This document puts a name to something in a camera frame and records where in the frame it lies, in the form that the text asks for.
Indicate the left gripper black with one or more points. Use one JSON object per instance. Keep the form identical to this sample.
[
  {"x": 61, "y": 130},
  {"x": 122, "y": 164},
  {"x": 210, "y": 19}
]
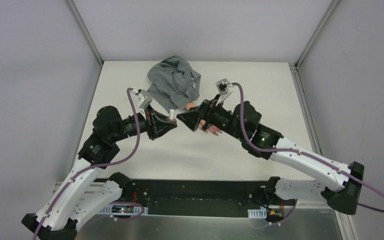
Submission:
[{"x": 151, "y": 123}]

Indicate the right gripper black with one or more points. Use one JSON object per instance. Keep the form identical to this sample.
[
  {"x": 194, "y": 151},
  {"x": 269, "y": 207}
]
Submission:
[{"x": 210, "y": 113}]

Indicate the glitter nail polish bottle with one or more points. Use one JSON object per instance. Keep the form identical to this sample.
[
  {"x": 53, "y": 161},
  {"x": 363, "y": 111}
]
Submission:
[{"x": 173, "y": 121}]

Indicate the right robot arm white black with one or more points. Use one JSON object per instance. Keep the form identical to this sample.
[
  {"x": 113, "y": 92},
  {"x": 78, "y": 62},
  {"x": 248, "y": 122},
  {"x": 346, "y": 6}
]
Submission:
[{"x": 336, "y": 183}]

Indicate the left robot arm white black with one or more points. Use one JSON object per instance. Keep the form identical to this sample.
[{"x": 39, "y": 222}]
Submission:
[{"x": 66, "y": 213}]

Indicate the mannequin hand with painted nails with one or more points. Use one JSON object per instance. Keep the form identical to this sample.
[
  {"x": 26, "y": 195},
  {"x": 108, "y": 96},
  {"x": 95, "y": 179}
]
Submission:
[{"x": 210, "y": 129}]

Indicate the grey shirt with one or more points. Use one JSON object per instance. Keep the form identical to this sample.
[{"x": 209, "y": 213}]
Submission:
[{"x": 174, "y": 83}]

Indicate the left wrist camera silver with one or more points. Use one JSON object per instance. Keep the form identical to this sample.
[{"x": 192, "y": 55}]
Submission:
[{"x": 141, "y": 99}]

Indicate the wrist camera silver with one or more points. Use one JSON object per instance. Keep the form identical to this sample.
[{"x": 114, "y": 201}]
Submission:
[
  {"x": 141, "y": 99},
  {"x": 224, "y": 88}
]

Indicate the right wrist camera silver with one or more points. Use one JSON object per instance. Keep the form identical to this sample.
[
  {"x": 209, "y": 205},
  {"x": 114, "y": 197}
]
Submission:
[{"x": 224, "y": 88}]

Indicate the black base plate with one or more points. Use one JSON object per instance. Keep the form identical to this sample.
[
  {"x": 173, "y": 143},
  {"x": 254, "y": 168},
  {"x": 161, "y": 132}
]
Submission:
[{"x": 201, "y": 198}]

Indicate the right aluminium frame post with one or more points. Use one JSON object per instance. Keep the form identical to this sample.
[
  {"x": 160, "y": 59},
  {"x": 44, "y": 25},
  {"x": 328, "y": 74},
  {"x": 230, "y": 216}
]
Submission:
[{"x": 333, "y": 4}]

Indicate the aluminium frame post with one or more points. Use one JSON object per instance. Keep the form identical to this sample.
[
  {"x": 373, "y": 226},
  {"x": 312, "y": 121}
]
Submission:
[
  {"x": 78, "y": 19},
  {"x": 333, "y": 4}
]

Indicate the left aluminium frame post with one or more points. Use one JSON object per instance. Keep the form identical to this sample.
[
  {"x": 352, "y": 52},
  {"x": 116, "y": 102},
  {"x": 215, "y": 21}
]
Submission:
[{"x": 78, "y": 19}]

